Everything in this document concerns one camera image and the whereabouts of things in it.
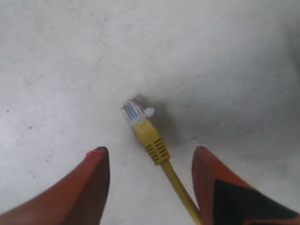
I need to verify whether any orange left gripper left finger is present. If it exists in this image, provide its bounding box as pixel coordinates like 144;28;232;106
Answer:
0;147;110;225

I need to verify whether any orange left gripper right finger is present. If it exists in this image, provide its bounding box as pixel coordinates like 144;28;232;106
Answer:
192;146;300;225

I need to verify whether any yellow ethernet cable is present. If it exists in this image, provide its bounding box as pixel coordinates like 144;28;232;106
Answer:
121;98;203;225

